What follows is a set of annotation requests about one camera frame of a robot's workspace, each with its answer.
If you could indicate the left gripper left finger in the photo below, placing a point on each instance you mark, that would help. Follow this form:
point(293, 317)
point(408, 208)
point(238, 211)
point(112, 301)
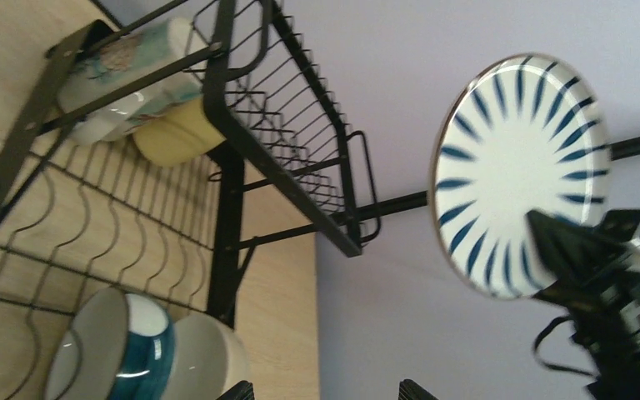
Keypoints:
point(243, 390)

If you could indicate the white ceramic bowl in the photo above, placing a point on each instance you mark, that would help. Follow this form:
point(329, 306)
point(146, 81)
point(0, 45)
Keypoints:
point(210, 358)

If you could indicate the small blue rimmed bowl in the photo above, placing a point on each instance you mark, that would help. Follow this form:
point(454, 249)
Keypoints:
point(120, 345)

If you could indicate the beige patterned mug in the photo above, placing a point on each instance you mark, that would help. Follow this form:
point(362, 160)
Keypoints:
point(123, 62)

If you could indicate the yellow cup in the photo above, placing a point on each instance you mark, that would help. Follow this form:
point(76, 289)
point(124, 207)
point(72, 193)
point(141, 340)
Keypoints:
point(180, 135)

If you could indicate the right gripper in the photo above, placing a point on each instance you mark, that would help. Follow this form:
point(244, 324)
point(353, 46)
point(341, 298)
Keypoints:
point(602, 297)

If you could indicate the blue striped white plate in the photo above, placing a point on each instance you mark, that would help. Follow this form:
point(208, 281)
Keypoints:
point(527, 133)

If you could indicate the black wire dish rack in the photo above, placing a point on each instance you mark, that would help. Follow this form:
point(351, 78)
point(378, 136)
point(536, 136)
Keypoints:
point(186, 162)

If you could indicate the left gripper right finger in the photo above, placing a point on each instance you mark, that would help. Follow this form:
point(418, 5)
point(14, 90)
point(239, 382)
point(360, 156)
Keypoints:
point(410, 390)

